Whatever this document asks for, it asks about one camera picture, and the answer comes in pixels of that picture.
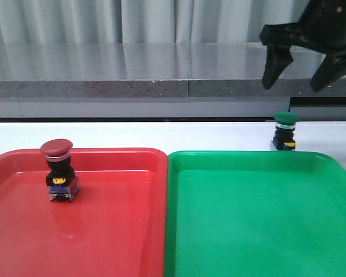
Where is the green plastic tray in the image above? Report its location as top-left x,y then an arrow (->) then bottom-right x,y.
164,151 -> 346,276

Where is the grey pleated curtain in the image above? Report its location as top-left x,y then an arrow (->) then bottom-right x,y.
0,0 -> 307,44

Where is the red mushroom push button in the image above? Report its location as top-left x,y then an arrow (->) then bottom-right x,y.
40,138 -> 80,201

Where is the green mushroom push button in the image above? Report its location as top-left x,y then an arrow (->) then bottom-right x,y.
271,111 -> 300,151

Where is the grey stone counter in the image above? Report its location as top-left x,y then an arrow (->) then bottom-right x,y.
0,41 -> 346,121

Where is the red plastic tray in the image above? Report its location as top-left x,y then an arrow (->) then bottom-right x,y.
0,148 -> 168,276

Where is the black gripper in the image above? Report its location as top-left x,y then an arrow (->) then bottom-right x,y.
259,1 -> 346,92

